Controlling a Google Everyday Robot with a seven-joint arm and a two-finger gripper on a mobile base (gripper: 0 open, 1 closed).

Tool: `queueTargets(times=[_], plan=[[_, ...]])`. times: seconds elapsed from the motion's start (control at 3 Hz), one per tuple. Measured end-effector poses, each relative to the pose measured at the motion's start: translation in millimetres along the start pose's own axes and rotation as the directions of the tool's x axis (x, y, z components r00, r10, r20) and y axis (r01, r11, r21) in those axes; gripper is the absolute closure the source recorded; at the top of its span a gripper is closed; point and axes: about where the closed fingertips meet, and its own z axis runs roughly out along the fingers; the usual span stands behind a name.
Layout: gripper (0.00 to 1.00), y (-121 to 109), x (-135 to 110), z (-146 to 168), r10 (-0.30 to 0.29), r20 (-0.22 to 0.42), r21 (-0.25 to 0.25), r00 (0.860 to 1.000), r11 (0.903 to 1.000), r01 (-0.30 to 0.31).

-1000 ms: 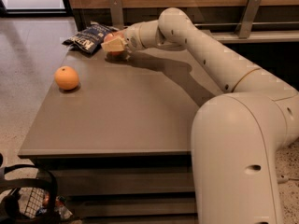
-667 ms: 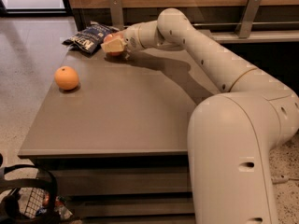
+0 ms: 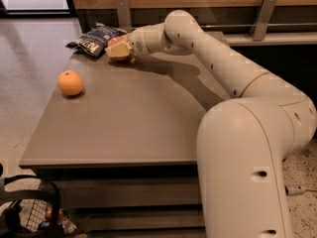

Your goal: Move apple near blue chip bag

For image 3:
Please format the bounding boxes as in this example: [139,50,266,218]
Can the grey drawer cabinet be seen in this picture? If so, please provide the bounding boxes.
[20,53,228,238]

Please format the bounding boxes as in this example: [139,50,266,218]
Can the horizontal metal rail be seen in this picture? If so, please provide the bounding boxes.
[199,23,317,32]

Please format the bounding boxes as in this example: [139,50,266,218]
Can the red apple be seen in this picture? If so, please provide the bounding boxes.
[106,35,130,60]

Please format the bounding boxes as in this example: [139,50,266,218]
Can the left metal rail bracket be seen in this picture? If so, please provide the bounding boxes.
[115,0,132,32]

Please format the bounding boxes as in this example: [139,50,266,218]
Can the right metal rail bracket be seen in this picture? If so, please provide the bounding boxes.
[249,0,277,42]

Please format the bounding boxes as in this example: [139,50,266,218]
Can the striped power strip cable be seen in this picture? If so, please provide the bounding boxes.
[284,184,317,196]

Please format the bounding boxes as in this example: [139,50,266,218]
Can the blue chip bag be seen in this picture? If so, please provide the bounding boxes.
[66,25,126,58]

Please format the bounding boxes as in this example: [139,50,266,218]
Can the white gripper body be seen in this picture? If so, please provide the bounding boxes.
[128,28,149,56]

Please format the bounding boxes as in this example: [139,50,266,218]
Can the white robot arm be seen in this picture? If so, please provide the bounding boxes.
[106,10,316,238]

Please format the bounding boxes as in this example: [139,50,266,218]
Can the metal rail bracket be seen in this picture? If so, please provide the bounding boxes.
[115,0,132,32]
[249,0,277,42]

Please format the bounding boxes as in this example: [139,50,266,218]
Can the orange fruit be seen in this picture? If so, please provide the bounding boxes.
[57,70,84,96]

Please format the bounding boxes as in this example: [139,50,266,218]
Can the black wire basket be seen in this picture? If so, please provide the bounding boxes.
[0,162,78,238]

